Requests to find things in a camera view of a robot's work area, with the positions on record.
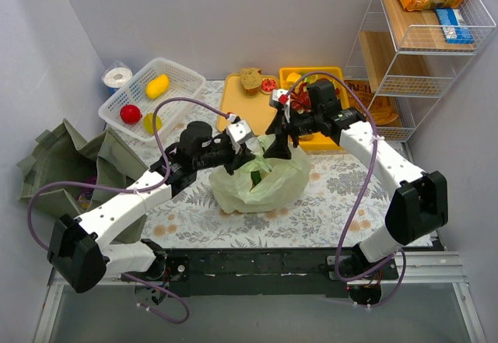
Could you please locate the light green plastic bag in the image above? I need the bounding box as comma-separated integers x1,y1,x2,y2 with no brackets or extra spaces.
209,135,311,214

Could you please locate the white perforated plastic basket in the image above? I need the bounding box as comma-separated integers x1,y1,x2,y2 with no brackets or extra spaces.
98,58,206,146

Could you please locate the purple candy bag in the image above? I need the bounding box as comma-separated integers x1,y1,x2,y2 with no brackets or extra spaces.
77,176,97,209

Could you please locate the olive green canvas bag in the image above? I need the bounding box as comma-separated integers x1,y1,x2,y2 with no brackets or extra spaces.
16,117,151,243

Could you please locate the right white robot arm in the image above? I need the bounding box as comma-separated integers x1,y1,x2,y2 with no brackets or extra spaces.
264,79,448,281

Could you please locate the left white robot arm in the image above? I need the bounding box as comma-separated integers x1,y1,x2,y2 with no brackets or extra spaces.
47,121,255,293

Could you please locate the red toy lobster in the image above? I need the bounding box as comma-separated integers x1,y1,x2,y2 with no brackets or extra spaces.
290,82,311,114

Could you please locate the pale yellow flat tray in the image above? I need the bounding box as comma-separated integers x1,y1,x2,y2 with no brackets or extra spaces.
219,73,276,136

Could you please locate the yellow toy pepper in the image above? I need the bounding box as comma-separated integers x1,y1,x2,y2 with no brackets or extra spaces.
286,72,302,87

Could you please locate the deep yellow plastic bin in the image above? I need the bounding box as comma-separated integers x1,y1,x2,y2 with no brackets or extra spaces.
278,66,359,152

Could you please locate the yellow green toy starfruit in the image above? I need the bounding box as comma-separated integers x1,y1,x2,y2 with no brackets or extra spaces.
142,113,163,135

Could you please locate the orange chips bag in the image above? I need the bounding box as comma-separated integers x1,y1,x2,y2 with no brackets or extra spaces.
345,80,398,126

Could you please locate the yellow toy fruit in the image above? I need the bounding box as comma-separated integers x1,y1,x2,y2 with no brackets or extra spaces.
145,74,170,100

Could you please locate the red toy apple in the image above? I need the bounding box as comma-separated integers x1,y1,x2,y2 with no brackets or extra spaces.
120,104,142,125

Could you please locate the bread slice rear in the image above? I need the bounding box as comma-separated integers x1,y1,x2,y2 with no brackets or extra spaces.
240,68,263,95

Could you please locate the tissue roll in blue wrap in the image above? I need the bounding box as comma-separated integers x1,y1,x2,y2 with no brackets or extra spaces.
101,60,133,95

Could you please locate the blue snack box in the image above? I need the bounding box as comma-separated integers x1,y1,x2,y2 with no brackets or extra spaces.
435,8,474,44

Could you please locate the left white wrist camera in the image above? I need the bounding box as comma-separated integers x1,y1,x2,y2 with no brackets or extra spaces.
225,113,254,152

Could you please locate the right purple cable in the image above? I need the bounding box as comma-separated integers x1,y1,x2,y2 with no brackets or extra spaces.
282,71,408,308

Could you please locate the purple cable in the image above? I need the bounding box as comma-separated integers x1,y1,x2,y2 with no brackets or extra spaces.
26,96,238,324
282,71,408,308

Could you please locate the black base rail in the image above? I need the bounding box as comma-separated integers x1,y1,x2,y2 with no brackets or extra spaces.
120,246,444,299

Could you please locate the white wire shelf rack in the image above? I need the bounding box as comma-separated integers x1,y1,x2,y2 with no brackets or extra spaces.
344,0,496,142

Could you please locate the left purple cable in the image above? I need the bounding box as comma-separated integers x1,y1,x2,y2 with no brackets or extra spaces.
26,96,238,324

